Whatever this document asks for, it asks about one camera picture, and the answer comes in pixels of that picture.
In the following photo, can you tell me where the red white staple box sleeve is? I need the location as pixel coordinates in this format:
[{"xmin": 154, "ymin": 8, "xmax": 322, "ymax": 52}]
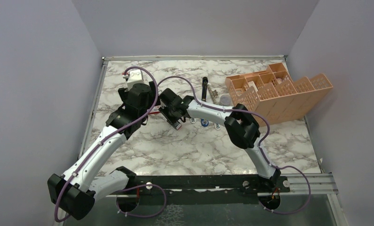
[{"xmin": 149, "ymin": 106, "xmax": 160, "ymax": 114}]

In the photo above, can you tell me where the peach plastic desk organizer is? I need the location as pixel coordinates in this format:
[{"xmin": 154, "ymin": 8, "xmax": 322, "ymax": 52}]
[{"xmin": 225, "ymin": 63, "xmax": 333, "ymax": 124}]

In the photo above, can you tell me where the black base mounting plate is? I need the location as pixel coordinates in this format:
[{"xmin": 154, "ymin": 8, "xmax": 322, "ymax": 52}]
[{"xmin": 112, "ymin": 174, "xmax": 290, "ymax": 206}]

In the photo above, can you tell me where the clear small cup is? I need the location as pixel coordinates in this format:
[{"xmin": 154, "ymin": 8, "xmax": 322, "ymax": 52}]
[{"xmin": 220, "ymin": 94, "xmax": 232, "ymax": 106}]

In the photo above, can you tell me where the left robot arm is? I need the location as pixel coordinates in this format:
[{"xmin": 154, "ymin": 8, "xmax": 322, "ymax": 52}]
[{"xmin": 48, "ymin": 81, "xmax": 158, "ymax": 222}]

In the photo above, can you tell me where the aluminium front frame rail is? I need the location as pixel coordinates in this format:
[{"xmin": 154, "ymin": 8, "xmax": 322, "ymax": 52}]
[{"xmin": 61, "ymin": 173, "xmax": 339, "ymax": 198}]

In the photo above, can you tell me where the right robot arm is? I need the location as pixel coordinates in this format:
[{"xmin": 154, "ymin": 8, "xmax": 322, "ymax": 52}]
[{"xmin": 159, "ymin": 89, "xmax": 281, "ymax": 192}]

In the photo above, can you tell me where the staple box tray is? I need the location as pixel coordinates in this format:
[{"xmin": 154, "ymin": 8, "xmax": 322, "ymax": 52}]
[{"xmin": 172, "ymin": 122, "xmax": 182, "ymax": 130}]

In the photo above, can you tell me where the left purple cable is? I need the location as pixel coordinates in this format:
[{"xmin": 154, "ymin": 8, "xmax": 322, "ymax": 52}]
[{"xmin": 54, "ymin": 66, "xmax": 167, "ymax": 223}]

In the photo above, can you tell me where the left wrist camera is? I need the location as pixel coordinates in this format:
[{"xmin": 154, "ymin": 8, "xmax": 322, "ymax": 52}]
[{"xmin": 122, "ymin": 69, "xmax": 144, "ymax": 89}]

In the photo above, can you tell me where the blue stapler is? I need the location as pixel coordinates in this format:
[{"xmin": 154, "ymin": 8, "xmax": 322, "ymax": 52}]
[{"xmin": 201, "ymin": 77, "xmax": 209, "ymax": 127}]

